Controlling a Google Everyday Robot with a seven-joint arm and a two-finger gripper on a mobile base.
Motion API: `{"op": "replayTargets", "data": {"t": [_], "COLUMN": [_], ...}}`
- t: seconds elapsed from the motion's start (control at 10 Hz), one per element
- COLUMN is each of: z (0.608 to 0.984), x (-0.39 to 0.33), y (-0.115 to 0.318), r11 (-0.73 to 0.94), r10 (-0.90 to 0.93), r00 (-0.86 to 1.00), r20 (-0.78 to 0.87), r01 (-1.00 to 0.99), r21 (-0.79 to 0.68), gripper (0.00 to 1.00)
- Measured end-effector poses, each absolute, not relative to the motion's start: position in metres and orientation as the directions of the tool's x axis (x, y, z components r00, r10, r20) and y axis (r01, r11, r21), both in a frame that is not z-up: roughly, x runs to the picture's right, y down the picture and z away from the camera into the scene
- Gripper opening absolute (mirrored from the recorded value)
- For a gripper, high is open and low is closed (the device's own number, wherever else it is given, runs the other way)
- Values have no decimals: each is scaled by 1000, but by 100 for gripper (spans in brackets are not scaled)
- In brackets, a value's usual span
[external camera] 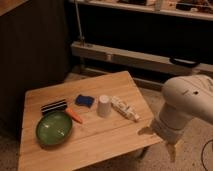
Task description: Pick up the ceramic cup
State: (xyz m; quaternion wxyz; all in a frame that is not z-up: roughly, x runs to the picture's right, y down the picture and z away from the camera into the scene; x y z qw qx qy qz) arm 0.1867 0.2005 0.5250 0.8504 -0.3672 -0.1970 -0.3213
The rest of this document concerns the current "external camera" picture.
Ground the grey metal shelf beam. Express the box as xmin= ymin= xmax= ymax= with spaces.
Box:
xmin=71 ymin=41 xmax=213 ymax=77

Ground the wooden table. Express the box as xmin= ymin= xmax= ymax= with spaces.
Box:
xmin=18 ymin=71 xmax=160 ymax=171

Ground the white ceramic cup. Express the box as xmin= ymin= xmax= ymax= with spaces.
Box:
xmin=97 ymin=95 xmax=111 ymax=117

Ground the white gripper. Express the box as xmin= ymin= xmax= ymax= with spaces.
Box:
xmin=138 ymin=119 xmax=183 ymax=162

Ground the orange toy carrot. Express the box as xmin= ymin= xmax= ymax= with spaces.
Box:
xmin=65 ymin=107 xmax=83 ymax=124

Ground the black handle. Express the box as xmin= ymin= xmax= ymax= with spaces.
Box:
xmin=169 ymin=57 xmax=200 ymax=68

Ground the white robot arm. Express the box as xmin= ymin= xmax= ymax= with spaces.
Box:
xmin=138 ymin=75 xmax=213 ymax=162

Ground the black cable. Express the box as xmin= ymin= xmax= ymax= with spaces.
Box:
xmin=200 ymin=138 xmax=213 ymax=171

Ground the blue sponge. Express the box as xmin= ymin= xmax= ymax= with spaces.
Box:
xmin=75 ymin=95 xmax=94 ymax=108

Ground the black white striped block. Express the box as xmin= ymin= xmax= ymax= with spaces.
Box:
xmin=41 ymin=99 xmax=67 ymax=115

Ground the metal vertical pole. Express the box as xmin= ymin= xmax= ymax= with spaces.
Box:
xmin=74 ymin=0 xmax=85 ymax=46

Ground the green round plate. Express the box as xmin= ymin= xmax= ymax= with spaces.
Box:
xmin=35 ymin=111 xmax=73 ymax=146

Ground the upper cluttered shelf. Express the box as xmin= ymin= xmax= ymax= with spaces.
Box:
xmin=69 ymin=0 xmax=213 ymax=21

